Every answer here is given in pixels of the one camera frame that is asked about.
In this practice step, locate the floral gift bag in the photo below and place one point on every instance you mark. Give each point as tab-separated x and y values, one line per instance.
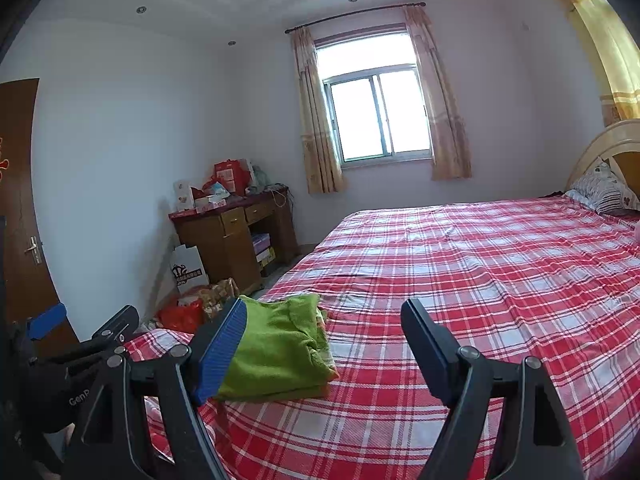
220	292

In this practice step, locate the brown wooden desk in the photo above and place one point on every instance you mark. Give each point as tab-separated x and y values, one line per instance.
235	255

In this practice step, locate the green striped knit sweater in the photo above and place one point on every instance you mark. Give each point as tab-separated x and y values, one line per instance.
280	350

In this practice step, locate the red gift box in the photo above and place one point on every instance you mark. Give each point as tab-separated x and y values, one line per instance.
230	177

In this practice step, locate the dark curtain rod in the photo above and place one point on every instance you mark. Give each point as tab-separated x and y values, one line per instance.
288	31

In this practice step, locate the red plastic bag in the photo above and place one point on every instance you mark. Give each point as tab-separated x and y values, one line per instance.
180	317

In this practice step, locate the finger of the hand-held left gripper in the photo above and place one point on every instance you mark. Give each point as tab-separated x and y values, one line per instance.
47	321
117	325

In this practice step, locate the sliding window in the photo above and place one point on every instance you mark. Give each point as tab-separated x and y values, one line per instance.
360	120

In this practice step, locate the bed with red plaid sheet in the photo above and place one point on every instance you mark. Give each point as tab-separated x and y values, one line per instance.
475	270

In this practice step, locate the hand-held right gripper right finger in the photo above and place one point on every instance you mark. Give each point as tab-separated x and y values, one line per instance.
425	350

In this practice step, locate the yellow curtain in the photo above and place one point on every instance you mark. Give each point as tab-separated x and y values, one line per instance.
600	50

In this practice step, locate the brown wooden door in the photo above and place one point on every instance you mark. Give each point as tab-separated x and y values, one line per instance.
25	185

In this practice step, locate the cream wooden headboard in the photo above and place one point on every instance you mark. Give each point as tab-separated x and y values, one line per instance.
595	150

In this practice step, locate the red paper door ornament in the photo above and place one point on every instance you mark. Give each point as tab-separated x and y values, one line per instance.
3	160

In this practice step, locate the stack of flat boxes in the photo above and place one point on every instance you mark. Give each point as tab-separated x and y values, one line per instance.
262	250

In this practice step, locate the light blue packet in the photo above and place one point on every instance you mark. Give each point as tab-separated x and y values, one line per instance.
217	189

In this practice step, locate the pale green bag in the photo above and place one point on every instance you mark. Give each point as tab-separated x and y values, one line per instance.
260	179

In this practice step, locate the white printed box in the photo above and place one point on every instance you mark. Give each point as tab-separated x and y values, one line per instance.
184	197

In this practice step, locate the white paper bag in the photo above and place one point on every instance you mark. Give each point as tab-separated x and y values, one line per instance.
187	270

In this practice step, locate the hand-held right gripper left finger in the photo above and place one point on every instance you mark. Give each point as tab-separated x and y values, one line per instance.
222	355

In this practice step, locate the patterned pillow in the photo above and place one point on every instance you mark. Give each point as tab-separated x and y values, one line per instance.
605	190

